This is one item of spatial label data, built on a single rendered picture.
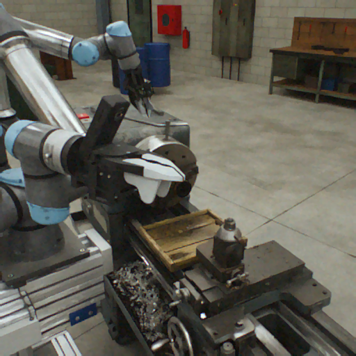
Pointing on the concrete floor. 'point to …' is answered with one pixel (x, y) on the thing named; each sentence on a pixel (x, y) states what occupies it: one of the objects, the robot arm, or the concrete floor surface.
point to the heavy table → (64, 69)
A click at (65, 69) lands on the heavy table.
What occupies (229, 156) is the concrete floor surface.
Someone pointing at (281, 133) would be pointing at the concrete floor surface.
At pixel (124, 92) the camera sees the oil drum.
